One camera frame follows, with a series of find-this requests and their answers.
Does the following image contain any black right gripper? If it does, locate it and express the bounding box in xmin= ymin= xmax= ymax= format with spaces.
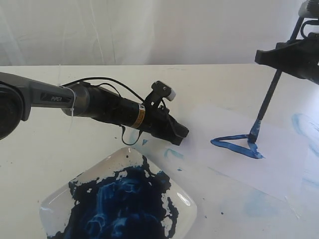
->
xmin=255 ymin=32 xmax=319 ymax=85

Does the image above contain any white backdrop curtain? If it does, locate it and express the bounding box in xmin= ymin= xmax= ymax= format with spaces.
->
xmin=0 ymin=0 xmax=301 ymax=66

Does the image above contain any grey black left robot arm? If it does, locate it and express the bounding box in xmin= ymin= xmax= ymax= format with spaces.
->
xmin=0 ymin=72 xmax=189 ymax=145

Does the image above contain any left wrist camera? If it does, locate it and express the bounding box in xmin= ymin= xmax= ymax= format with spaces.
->
xmin=144 ymin=81 xmax=176 ymax=106

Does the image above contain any black left camera cable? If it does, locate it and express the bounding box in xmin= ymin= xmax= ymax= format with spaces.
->
xmin=62 ymin=78 xmax=175 ymax=146

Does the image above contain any white paper sheet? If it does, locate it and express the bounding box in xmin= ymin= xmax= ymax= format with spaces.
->
xmin=172 ymin=104 xmax=308 ymax=201

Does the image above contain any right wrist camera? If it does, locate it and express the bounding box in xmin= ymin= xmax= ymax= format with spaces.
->
xmin=298 ymin=0 xmax=319 ymax=18

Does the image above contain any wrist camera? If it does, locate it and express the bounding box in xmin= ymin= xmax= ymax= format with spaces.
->
xmin=298 ymin=0 xmax=319 ymax=18
xmin=144 ymin=81 xmax=176 ymax=106

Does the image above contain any black camera cable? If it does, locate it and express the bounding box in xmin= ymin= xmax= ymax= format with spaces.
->
xmin=300 ymin=18 xmax=319 ymax=38
xmin=62 ymin=78 xmax=175 ymax=146

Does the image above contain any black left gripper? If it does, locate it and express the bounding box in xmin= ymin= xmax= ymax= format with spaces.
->
xmin=142 ymin=107 xmax=189 ymax=146

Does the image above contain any black right camera cable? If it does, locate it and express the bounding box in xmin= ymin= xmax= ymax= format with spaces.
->
xmin=300 ymin=18 xmax=319 ymax=38

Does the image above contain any black paintbrush blue tip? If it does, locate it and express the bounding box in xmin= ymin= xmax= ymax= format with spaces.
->
xmin=248 ymin=17 xmax=304 ymax=143

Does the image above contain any white square paint plate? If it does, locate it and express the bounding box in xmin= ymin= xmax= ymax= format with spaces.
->
xmin=39 ymin=147 xmax=197 ymax=239

